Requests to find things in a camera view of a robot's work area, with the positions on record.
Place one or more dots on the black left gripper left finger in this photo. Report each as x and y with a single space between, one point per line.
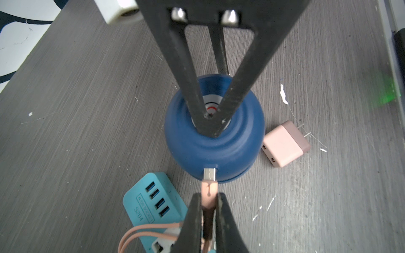
189 240

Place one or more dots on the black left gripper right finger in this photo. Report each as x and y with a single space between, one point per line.
228 238

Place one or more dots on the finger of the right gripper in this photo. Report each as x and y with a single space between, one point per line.
167 21
270 21

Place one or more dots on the pink charger plug cube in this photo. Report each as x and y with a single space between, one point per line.
285 144

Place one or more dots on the teal power strip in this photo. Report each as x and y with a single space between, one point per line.
154 204

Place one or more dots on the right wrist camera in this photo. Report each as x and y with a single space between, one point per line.
119 11

